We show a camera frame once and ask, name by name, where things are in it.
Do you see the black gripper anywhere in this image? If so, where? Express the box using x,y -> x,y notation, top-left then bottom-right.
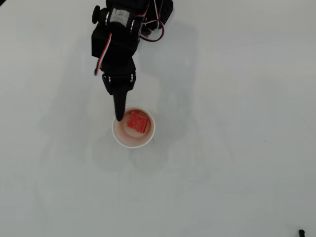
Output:
90,21 -> 143,122

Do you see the red foam cube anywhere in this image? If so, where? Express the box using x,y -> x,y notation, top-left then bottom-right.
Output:
126,112 -> 149,134

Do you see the beige paper cup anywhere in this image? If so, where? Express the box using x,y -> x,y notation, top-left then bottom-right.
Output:
112,105 -> 156,149

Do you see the red white black gripper cable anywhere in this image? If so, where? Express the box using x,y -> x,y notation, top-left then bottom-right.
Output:
94,33 -> 114,77

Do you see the red white black arm cable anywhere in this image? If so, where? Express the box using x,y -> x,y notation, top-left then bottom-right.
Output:
141,14 -> 166,43

